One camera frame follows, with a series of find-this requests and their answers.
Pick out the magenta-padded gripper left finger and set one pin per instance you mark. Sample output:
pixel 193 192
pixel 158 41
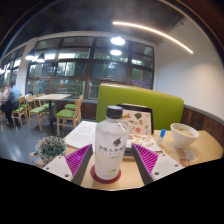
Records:
pixel 60 165

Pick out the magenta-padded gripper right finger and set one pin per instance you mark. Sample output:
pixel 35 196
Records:
pixel 165 165

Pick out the clear black-capped water bottle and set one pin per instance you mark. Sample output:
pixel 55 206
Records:
pixel 111 150

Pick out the speckled green-white mug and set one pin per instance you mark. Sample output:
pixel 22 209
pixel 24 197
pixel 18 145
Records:
pixel 50 148

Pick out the small white packet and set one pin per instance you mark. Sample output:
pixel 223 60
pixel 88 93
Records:
pixel 190 155

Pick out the small blue-capped white tube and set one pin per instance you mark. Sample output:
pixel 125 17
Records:
pixel 161 137

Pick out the colourful printed sticker sheet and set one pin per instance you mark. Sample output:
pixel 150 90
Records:
pixel 143 141

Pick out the white bowl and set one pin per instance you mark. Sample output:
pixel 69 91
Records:
pixel 184 136

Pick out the white printed paper sheets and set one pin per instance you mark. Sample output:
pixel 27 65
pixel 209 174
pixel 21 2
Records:
pixel 81 133

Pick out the group of green-seated wooden chairs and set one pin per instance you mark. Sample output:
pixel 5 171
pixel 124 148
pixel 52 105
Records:
pixel 65 113

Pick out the green upholstered bench backrest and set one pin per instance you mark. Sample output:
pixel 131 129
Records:
pixel 160 103

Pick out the light wooden dining table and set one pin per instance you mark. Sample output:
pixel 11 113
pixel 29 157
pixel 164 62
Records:
pixel 53 97

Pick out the person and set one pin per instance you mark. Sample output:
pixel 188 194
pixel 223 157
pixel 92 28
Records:
pixel 2 93
pixel 13 98

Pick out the black cone pendant lamp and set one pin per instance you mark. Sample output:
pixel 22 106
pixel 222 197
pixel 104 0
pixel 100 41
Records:
pixel 30 56
pixel 40 59

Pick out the round white ceiling lamp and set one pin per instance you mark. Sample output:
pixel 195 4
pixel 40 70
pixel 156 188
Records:
pixel 118 40

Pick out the long curved ceiling light strip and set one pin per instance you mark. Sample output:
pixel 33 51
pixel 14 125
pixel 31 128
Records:
pixel 153 31

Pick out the dark-framed window wall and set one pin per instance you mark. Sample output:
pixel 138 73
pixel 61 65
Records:
pixel 76 70

